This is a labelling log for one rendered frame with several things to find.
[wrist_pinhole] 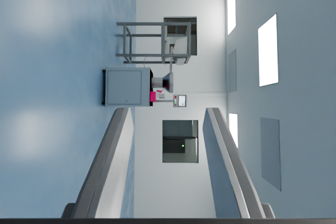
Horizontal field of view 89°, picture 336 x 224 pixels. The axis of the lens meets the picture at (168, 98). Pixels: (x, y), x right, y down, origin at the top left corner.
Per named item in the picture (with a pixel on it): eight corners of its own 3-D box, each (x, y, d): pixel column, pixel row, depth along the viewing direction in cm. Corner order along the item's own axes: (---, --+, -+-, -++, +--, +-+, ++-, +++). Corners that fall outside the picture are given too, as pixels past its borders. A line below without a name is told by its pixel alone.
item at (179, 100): (151, 94, 305) (187, 94, 305) (152, 94, 316) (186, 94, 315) (151, 107, 304) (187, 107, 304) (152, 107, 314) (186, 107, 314)
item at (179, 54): (109, 5, 304) (193, 5, 303) (124, 31, 410) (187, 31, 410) (107, 85, 297) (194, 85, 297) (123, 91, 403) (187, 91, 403)
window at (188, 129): (162, 119, 548) (198, 119, 548) (162, 119, 549) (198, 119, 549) (161, 163, 541) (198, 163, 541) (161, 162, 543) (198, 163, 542)
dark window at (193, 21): (163, 17, 564) (196, 17, 564) (163, 17, 565) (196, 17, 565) (163, 56, 558) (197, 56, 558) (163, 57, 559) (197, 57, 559)
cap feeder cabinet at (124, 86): (101, 66, 270) (149, 66, 270) (113, 73, 327) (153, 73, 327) (100, 106, 267) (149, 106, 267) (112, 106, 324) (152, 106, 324)
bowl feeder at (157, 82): (150, 70, 285) (173, 70, 285) (152, 74, 321) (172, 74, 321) (150, 99, 283) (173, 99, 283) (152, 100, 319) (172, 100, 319)
